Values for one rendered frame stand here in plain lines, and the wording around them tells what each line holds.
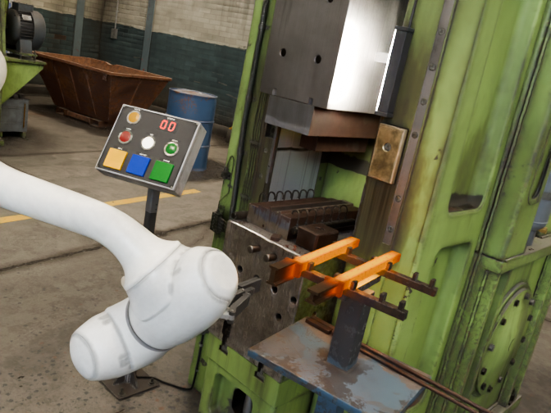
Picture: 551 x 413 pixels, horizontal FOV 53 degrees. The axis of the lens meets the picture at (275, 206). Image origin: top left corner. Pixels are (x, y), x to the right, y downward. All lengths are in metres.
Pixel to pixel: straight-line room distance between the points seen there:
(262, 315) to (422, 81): 0.91
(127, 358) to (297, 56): 1.20
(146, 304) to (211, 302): 0.09
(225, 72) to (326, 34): 7.74
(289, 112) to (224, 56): 7.70
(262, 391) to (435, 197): 0.87
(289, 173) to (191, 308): 1.44
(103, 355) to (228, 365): 1.26
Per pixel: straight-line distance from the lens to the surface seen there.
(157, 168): 2.07
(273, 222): 1.86
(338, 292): 1.24
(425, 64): 1.71
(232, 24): 9.45
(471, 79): 1.67
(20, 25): 6.95
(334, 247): 1.48
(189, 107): 6.41
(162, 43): 10.42
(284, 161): 2.11
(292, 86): 1.81
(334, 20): 1.74
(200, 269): 0.74
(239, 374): 2.04
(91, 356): 0.86
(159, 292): 0.76
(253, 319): 1.92
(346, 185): 2.25
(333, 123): 1.84
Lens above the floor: 1.50
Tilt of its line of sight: 15 degrees down
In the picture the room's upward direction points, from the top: 11 degrees clockwise
